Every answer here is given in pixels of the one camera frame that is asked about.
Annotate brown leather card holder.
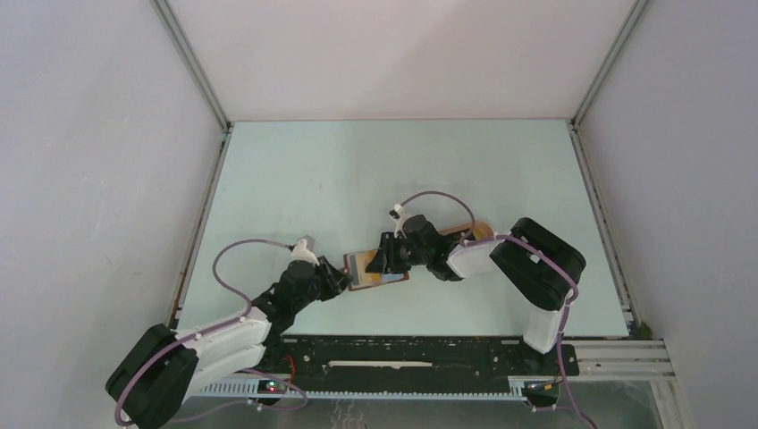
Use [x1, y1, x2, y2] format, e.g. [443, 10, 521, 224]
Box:
[343, 249, 409, 291]

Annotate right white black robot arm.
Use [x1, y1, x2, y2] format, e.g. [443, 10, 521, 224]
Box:
[352, 214, 586, 374]

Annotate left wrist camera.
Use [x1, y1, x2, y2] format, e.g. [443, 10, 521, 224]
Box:
[291, 235, 319, 265]

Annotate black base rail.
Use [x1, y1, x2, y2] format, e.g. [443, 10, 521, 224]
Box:
[256, 335, 580, 394]

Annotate aluminium frame rail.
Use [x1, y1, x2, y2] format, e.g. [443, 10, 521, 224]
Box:
[149, 0, 232, 133]

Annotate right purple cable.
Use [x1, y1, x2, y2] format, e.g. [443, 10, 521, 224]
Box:
[395, 190, 596, 429]

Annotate gold VIP card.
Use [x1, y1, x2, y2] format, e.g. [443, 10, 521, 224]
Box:
[361, 249, 404, 284]

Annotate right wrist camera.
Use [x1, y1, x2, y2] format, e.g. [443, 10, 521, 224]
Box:
[389, 204, 408, 238]

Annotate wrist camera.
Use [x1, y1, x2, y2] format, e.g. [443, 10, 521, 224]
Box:
[291, 235, 319, 265]
[389, 204, 408, 238]

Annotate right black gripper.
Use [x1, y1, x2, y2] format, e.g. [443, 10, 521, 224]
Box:
[365, 231, 430, 274]

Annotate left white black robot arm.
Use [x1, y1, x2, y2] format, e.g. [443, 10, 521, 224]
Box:
[105, 257, 351, 428]

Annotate pink oval tray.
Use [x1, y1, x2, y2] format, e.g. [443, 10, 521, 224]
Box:
[440, 220, 495, 242]

